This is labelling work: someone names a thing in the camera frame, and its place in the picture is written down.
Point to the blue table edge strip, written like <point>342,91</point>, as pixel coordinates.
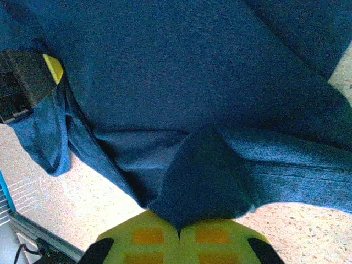
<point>5,189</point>

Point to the aluminium frame rail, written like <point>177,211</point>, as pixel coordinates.
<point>27,231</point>

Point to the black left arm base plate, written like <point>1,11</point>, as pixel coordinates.
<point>55,251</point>

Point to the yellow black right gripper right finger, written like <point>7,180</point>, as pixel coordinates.
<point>220,242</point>

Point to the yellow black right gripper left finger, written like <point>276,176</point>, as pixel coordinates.
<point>143,242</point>

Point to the navy blue t-shirt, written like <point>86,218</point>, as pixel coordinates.
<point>176,82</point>

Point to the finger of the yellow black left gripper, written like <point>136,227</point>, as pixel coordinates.
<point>53,68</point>

